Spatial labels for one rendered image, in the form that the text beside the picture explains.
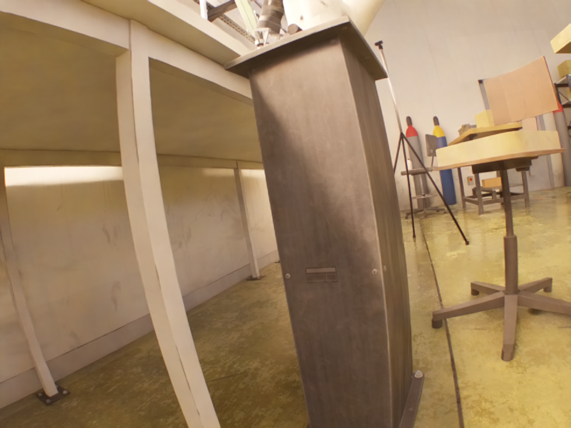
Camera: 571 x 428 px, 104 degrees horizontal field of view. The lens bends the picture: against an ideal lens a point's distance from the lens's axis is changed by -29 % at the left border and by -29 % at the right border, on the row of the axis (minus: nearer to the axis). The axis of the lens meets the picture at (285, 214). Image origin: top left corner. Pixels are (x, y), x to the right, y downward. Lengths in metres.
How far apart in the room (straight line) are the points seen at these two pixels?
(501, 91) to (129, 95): 1.29
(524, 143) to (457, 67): 5.35
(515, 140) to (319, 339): 0.70
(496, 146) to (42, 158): 1.47
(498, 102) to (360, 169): 1.01
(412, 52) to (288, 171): 5.82
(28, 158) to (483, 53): 6.43
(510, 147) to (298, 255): 0.63
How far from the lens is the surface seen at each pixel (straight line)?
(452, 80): 6.14
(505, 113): 1.40
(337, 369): 0.60
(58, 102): 0.88
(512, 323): 1.04
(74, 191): 1.46
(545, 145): 1.06
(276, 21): 1.05
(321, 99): 0.51
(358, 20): 0.90
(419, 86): 6.04
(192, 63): 0.67
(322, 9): 0.74
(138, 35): 0.57
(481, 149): 0.96
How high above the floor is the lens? 0.54
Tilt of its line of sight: 3 degrees down
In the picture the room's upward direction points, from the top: 10 degrees counter-clockwise
